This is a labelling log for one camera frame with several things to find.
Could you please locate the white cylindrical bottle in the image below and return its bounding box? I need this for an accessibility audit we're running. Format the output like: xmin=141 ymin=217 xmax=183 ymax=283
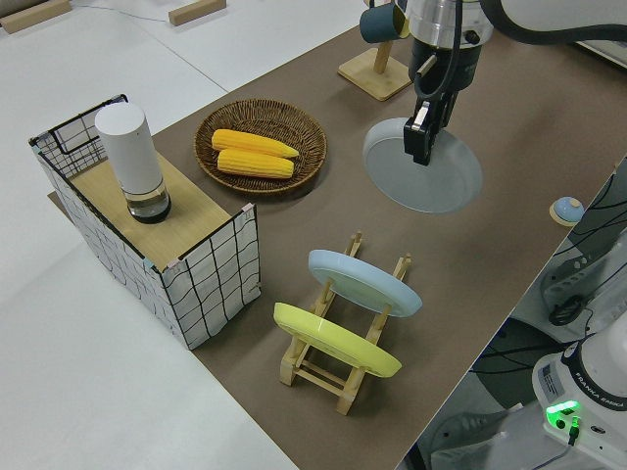
xmin=94 ymin=103 xmax=172 ymax=225

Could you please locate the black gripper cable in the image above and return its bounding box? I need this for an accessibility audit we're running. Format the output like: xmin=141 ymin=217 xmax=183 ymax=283
xmin=413 ymin=0 xmax=465 ymax=99

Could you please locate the low wooden plate rack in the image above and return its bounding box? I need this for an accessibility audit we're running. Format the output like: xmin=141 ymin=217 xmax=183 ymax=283
xmin=278 ymin=229 xmax=412 ymax=416

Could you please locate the round brown wicker basket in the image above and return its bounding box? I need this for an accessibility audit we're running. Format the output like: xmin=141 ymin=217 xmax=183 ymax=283
xmin=194 ymin=99 xmax=328 ymax=198

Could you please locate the gray plate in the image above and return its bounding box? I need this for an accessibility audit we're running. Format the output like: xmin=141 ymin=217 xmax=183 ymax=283
xmin=362 ymin=116 xmax=484 ymax=214

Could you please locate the dark blue mug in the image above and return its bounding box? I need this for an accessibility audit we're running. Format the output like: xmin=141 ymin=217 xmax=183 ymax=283
xmin=360 ymin=4 xmax=410 ymax=43

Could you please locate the wooden mug tree stand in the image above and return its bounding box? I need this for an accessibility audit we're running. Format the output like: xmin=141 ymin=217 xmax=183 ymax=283
xmin=337 ymin=0 xmax=413 ymax=103

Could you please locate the yellow plate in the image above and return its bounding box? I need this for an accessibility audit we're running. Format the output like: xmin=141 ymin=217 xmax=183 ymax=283
xmin=272 ymin=302 xmax=404 ymax=379

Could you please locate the light blue plate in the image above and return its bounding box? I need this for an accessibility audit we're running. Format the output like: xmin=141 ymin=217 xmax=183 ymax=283
xmin=308 ymin=249 xmax=423 ymax=319

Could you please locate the white power strip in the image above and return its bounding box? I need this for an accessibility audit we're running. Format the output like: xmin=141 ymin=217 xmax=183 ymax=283
xmin=542 ymin=252 xmax=606 ymax=314

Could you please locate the yellow corn cob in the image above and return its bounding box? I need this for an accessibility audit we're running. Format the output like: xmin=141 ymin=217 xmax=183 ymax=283
xmin=217 ymin=149 xmax=295 ymax=180
xmin=211 ymin=128 xmax=300 ymax=160

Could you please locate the black power plug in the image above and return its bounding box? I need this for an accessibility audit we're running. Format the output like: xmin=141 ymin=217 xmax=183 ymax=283
xmin=548 ymin=297 xmax=585 ymax=327

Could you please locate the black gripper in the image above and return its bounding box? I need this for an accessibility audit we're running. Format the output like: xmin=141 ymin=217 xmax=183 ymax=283
xmin=404 ymin=36 xmax=484 ymax=165

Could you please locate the blue dome call bell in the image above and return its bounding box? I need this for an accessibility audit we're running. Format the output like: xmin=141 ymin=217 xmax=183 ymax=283
xmin=548 ymin=196 xmax=584 ymax=227

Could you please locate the plain wooden block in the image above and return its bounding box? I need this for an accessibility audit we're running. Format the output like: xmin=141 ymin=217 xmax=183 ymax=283
xmin=168 ymin=0 xmax=231 ymax=26
xmin=0 ymin=0 xmax=72 ymax=34

